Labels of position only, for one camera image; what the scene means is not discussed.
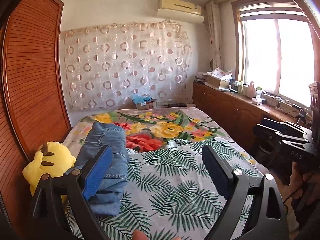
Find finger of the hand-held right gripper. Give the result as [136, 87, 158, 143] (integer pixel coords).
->
[261, 117, 307, 135]
[253, 124, 288, 142]

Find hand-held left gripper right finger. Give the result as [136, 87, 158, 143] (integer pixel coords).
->
[202, 145, 292, 240]

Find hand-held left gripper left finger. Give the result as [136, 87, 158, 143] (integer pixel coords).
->
[29, 145, 112, 240]

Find blue denim pants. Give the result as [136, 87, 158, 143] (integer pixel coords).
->
[74, 122, 130, 217]

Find person's right hand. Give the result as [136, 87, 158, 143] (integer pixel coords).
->
[290, 161, 320, 205]

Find person's left hand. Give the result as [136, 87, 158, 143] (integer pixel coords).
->
[132, 230, 183, 240]

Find white power strip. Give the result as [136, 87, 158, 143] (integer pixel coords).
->
[262, 91, 285, 101]

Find yellow plush toy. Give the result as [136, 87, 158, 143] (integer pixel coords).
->
[22, 141, 77, 203]

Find palm leaf bedsheet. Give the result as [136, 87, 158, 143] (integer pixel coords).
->
[64, 137, 270, 240]

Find wooden counter cabinet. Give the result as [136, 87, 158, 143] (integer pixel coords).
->
[192, 81, 313, 150]

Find floral blanket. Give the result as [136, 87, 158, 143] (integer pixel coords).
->
[62, 106, 257, 165]

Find wooden framed window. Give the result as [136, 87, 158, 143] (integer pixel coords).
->
[231, 0, 318, 110]

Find open cardboard box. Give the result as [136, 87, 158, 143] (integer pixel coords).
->
[206, 74, 230, 88]

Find floral printed paper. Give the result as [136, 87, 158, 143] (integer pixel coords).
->
[211, 67, 233, 78]

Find cardboard box with blue cloth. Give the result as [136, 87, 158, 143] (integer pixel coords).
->
[132, 94, 155, 110]

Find beige window drape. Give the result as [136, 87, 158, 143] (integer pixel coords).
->
[205, 1, 223, 70]

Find sheer curtain with circles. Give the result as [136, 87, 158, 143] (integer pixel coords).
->
[59, 21, 192, 112]

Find wooden slatted wardrobe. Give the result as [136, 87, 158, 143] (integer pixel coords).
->
[0, 0, 73, 230]

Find beige air conditioner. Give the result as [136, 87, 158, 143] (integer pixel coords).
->
[157, 0, 205, 25]

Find small black camera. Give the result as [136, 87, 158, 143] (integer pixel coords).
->
[297, 110, 308, 125]

